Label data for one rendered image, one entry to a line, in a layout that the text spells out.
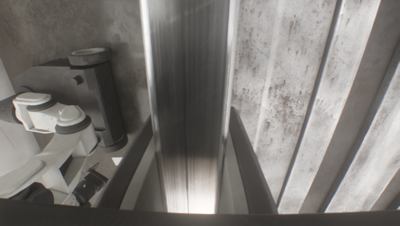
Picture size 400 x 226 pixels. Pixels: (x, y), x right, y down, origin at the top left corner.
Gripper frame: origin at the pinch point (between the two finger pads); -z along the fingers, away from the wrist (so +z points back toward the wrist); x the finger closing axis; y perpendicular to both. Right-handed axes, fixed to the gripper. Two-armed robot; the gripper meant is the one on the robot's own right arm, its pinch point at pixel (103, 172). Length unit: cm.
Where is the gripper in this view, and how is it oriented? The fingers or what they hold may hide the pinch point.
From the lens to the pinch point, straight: 111.3
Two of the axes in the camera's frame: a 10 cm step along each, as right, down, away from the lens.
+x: 8.8, 4.7, -0.7
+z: -2.8, 3.9, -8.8
